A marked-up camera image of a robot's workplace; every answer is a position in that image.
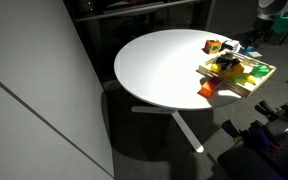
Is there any magenta cube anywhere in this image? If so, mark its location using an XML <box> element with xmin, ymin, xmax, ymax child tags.
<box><xmin>207</xmin><ymin>77</ymin><xmax>224</xmax><ymax>90</ymax></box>

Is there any orange plush number cube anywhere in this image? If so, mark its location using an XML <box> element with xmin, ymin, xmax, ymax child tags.
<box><xmin>202</xmin><ymin>39</ymin><xmax>222</xmax><ymax>55</ymax></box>

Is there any light green cube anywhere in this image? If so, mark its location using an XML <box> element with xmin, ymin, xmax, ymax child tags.
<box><xmin>232</xmin><ymin>73</ymin><xmax>249</xmax><ymax>86</ymax></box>

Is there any wooden crate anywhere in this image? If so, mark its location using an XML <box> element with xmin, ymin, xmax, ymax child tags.
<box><xmin>197</xmin><ymin>49</ymin><xmax>278</xmax><ymax>98</ymax></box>

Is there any dark green cube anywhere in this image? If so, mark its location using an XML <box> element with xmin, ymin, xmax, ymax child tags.
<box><xmin>249</xmin><ymin>64</ymin><xmax>271</xmax><ymax>79</ymax></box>

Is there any white table base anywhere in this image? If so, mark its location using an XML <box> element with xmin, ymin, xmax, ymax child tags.
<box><xmin>130</xmin><ymin>105</ymin><xmax>205</xmax><ymax>154</ymax></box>

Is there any yellow lemon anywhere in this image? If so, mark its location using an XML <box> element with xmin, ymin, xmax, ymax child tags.
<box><xmin>210</xmin><ymin>63</ymin><xmax>222</xmax><ymax>73</ymax></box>

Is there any orange fruit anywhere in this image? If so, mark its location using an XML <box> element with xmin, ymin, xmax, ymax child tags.
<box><xmin>232</xmin><ymin>63</ymin><xmax>245</xmax><ymax>74</ymax></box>

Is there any black white patterned block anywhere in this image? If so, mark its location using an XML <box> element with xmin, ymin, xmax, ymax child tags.
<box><xmin>221</xmin><ymin>39</ymin><xmax>242</xmax><ymax>53</ymax></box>

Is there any black purple clamp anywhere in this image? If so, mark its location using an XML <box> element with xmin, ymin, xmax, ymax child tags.
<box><xmin>254</xmin><ymin>99</ymin><xmax>288</xmax><ymax>125</ymax></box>
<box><xmin>221</xmin><ymin>118</ymin><xmax>272</xmax><ymax>152</ymax></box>

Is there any blue block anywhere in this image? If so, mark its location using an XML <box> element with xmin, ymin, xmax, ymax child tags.
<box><xmin>244</xmin><ymin>45</ymin><xmax>257</xmax><ymax>56</ymax></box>

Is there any small white box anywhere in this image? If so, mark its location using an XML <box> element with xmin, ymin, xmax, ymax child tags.
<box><xmin>249</xmin><ymin>51</ymin><xmax>263</xmax><ymax>61</ymax></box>

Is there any black seat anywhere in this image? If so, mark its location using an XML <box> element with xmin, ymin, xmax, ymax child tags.
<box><xmin>216</xmin><ymin>149</ymin><xmax>287</xmax><ymax>180</ymax></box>

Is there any teal green object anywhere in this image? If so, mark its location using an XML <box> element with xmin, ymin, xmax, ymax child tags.
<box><xmin>272</xmin><ymin>11</ymin><xmax>288</xmax><ymax>35</ymax></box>

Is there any grey shelf rail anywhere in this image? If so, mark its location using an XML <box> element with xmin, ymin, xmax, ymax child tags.
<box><xmin>73</xmin><ymin>0</ymin><xmax>206</xmax><ymax>23</ymax></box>

